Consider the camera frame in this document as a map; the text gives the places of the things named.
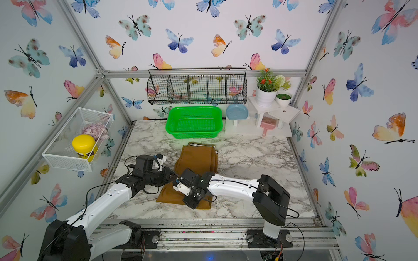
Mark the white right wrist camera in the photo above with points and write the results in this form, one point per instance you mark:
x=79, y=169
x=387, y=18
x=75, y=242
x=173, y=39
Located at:
x=182, y=188

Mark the black wire wall basket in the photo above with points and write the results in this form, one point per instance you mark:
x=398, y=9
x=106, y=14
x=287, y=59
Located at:
x=210, y=86

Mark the light blue round plate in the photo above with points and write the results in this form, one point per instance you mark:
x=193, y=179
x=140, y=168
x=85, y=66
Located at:
x=237, y=112

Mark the brown long pants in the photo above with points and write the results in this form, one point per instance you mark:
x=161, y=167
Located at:
x=200, y=158

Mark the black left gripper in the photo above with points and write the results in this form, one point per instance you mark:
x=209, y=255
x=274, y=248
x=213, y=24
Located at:
x=167, y=178

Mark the pink dustpan brush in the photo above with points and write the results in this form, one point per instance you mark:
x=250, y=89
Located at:
x=268, y=124

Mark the small white pot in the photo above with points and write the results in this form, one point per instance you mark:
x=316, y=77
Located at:
x=283, y=99

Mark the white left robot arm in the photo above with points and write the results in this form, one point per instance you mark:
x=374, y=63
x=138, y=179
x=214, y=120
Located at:
x=73, y=239

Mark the white mesh wall basket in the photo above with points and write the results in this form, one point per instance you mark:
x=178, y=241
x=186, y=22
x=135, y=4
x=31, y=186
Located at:
x=60, y=152

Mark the yellow lidded jar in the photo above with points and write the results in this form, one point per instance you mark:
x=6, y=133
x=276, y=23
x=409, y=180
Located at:
x=85, y=147

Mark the metal base rail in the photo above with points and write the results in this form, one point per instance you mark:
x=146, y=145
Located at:
x=300, y=239

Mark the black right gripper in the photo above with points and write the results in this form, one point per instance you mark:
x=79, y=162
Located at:
x=191, y=205

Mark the white potted flower plant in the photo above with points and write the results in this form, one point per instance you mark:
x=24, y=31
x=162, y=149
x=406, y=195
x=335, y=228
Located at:
x=268, y=85

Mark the pink shells bag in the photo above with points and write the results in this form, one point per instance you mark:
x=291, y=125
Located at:
x=97, y=130

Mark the green plastic basket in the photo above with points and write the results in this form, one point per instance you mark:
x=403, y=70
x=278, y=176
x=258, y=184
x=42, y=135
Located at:
x=194, y=122

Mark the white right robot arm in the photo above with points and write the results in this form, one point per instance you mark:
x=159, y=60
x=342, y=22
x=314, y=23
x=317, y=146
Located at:
x=268, y=196

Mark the white step shelf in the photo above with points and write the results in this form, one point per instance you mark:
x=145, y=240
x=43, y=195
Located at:
x=253, y=127

